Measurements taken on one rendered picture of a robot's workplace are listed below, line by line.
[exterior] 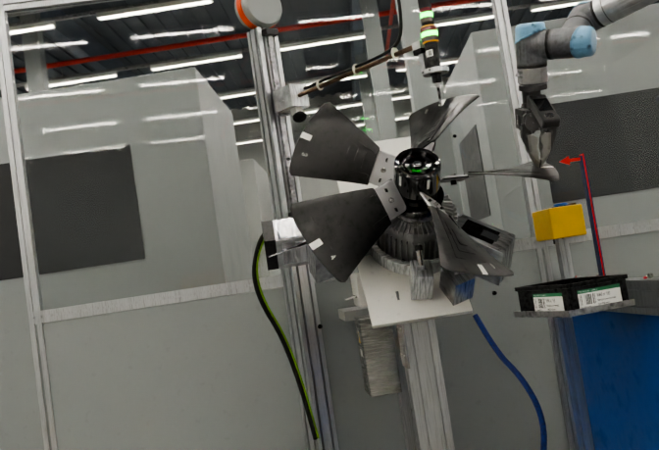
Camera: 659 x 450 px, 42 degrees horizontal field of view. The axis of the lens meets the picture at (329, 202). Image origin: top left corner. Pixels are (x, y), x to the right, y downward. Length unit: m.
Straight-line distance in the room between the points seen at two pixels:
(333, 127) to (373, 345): 0.63
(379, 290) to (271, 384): 0.77
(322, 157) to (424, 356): 0.59
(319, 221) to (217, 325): 0.91
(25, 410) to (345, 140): 2.53
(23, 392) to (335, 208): 2.56
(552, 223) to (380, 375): 0.65
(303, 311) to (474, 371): 0.63
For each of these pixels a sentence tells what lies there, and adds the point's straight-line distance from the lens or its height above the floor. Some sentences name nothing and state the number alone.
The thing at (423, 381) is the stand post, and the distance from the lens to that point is 2.31.
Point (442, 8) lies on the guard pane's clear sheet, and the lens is 3.10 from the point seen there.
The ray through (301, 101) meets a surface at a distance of 2.71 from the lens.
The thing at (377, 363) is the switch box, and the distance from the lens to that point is 2.46.
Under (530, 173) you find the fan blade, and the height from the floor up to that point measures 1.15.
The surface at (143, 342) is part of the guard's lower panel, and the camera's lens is 2.91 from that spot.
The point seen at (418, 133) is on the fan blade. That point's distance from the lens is 2.40.
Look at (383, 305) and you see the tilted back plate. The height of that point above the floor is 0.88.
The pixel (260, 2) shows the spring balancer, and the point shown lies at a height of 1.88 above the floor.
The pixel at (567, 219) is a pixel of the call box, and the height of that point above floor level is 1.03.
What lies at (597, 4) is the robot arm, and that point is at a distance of 2.28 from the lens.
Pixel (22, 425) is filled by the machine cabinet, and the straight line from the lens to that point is 4.38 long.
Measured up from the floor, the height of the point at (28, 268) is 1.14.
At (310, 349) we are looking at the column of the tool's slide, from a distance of 2.74.
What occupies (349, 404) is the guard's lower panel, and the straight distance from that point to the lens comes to 2.92.
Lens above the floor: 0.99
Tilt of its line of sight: 5 degrees up
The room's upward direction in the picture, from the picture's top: 9 degrees counter-clockwise
